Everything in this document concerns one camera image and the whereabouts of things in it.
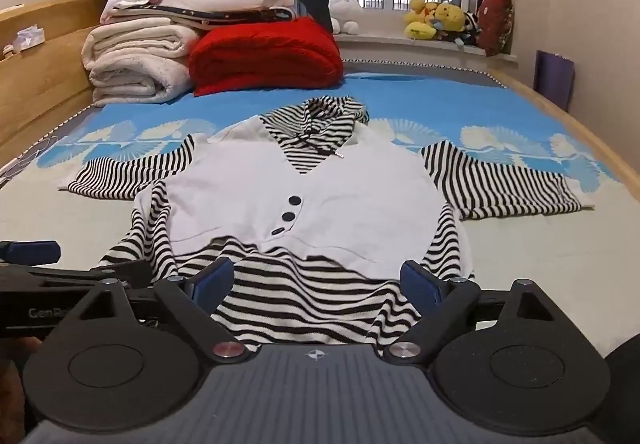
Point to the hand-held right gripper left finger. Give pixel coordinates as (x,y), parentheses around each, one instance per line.
(216,280)

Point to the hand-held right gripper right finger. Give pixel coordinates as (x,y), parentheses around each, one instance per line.
(419,286)

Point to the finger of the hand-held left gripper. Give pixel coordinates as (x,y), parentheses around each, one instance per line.
(127,271)
(31,251)

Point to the striped and white hooded shirt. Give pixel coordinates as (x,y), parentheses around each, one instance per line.
(325,204)

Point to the blue and white printed bed mat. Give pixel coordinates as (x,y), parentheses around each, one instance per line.
(450,99)

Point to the white folded fleece blanket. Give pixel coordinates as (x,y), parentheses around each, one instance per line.
(135,59)

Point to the tissue pack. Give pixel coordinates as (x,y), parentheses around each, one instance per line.
(29,38)

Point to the red knit blanket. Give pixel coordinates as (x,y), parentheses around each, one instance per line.
(265,57)

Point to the purple box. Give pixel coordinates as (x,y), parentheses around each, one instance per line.
(552,79)

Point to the dark patterned folded cloth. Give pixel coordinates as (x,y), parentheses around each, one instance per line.
(225,16)

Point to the black and white striped plush toy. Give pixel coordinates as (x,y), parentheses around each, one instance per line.
(470,27)

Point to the yellow plush toy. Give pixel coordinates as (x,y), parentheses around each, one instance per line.
(449,19)
(419,19)

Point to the red bag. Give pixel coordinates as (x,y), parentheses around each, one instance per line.
(496,22)

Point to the wooden bed frame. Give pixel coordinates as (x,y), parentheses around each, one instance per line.
(45,89)

